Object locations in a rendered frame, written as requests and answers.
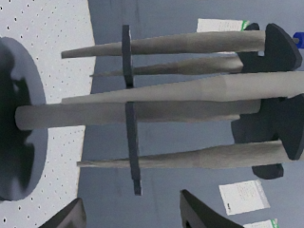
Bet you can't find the grey base plate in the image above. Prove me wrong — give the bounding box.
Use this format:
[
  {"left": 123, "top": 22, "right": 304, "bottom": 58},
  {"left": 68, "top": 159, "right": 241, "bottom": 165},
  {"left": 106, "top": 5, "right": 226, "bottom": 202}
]
[{"left": 0, "top": 0, "right": 95, "bottom": 228}]

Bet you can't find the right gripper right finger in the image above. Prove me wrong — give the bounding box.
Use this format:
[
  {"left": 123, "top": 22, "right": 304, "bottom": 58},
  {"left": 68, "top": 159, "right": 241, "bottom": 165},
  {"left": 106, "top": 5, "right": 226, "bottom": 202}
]
[{"left": 180, "top": 189, "right": 246, "bottom": 228}]

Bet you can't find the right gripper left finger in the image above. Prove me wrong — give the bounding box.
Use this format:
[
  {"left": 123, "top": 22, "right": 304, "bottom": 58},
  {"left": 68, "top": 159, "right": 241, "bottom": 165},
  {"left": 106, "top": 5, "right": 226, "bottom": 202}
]
[{"left": 38, "top": 198, "right": 86, "bottom": 228}]

